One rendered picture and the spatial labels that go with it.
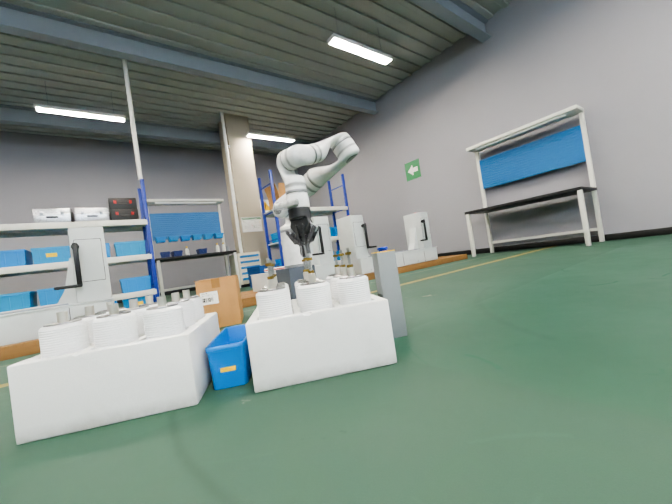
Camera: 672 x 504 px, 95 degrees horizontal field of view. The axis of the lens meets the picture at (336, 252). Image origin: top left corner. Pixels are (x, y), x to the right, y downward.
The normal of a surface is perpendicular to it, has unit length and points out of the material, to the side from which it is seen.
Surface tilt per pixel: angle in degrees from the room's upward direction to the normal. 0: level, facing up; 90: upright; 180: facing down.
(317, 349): 90
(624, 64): 90
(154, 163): 90
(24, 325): 90
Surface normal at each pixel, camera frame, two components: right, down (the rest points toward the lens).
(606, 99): -0.79, 0.11
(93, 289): 0.58, -0.11
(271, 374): 0.16, -0.04
